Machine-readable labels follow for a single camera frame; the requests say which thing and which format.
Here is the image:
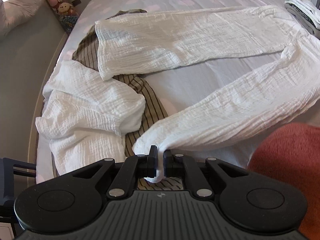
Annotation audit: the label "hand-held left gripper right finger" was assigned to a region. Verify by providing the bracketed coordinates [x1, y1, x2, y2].
[163, 149, 253, 200]

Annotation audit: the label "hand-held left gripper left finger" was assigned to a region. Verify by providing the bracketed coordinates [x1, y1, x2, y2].
[54, 145, 158, 200]

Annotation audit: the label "white muslin pants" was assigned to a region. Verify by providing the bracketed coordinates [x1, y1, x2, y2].
[95, 4, 320, 183]

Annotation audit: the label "brown striped garment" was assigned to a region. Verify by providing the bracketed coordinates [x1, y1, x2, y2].
[72, 9, 185, 193]

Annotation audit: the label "white muslin top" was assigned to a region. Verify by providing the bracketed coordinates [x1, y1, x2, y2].
[35, 60, 146, 183]

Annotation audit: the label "person's red fleece clothing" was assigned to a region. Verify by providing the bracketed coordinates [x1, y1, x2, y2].
[247, 122, 320, 240]

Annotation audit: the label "dark blue plastic stool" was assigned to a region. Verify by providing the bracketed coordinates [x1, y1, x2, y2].
[0, 157, 37, 224]

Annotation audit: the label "clear tube of plush toys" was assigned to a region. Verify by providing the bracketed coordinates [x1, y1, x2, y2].
[37, 0, 80, 34]

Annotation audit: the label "folded taupe towel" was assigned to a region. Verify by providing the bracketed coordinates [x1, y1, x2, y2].
[286, 7, 320, 40]

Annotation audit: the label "folded dark patterned garment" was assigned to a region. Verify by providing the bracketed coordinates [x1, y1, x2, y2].
[287, 4, 318, 28]

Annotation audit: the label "rolled white pink duvet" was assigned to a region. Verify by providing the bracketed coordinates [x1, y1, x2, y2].
[0, 0, 45, 37]

